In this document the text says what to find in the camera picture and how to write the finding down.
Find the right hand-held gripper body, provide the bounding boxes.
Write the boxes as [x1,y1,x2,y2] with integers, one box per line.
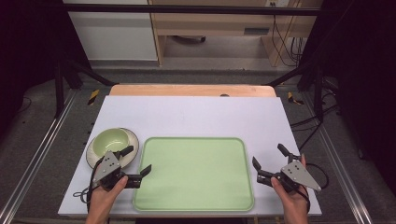
[256,153,322,194]

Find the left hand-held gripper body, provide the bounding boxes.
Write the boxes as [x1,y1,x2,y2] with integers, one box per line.
[92,149,144,191]

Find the pale green bowl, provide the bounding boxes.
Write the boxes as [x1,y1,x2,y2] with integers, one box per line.
[85,127,140,170]

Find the green tray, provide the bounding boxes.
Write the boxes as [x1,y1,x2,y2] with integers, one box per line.
[132,136,255,213]

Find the person's right hand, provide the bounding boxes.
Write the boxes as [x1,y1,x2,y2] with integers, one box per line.
[270,154,311,216]

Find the person's left hand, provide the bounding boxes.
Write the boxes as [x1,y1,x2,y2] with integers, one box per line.
[88,175,129,216]

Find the yellow and black tape strip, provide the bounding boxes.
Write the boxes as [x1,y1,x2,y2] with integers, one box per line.
[287,91,304,106]
[87,89,101,106]

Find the black metal stand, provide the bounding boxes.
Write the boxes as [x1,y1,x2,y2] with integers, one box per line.
[264,59,325,121]
[53,58,117,119]

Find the wooden table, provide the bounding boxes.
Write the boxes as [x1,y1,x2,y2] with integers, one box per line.
[108,83,277,98]

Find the dark curtain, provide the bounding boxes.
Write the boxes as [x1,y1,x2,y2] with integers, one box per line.
[0,0,92,135]
[298,0,396,195]

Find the white cabinet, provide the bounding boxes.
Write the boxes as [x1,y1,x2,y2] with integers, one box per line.
[62,0,159,62]

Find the wooden desk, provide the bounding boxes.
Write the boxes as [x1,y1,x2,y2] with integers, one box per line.
[147,0,323,68]

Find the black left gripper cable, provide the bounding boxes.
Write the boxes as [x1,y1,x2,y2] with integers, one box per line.
[72,156,106,213]

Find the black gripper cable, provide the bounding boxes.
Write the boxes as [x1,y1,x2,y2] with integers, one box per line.
[297,162,330,213]
[72,156,106,213]

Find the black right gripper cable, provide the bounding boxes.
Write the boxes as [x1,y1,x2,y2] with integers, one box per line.
[297,162,330,213]

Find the black floor cable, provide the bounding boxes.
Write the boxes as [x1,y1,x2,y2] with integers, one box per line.
[289,104,341,152]

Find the metal floor rail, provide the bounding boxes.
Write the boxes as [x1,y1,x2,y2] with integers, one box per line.
[0,89,78,224]
[301,92,374,224]

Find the hanging black cables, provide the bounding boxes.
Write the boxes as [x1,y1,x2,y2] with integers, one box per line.
[271,13,305,67]

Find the black horizontal frame bar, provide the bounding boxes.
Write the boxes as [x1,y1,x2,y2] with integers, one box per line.
[61,3,325,17]

